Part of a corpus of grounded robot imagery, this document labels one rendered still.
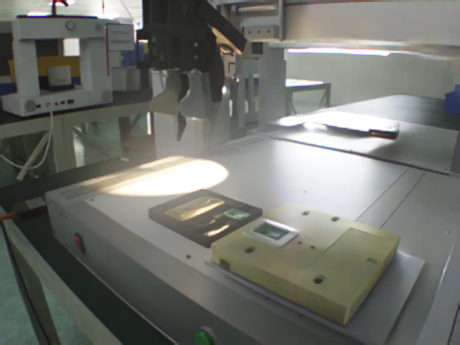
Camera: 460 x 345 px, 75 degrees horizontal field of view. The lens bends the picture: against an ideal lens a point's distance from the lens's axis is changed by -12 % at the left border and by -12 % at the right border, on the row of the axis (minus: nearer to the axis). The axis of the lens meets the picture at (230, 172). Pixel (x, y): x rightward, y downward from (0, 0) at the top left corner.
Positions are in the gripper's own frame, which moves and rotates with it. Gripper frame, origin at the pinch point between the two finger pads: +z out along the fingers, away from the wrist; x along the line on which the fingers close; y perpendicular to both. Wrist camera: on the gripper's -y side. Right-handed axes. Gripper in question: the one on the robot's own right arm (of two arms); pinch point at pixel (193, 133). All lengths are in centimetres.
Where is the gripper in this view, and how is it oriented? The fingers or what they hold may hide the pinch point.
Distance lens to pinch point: 48.7
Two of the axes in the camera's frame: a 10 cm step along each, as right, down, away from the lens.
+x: 7.5, 2.2, -6.3
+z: 0.0, 9.5, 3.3
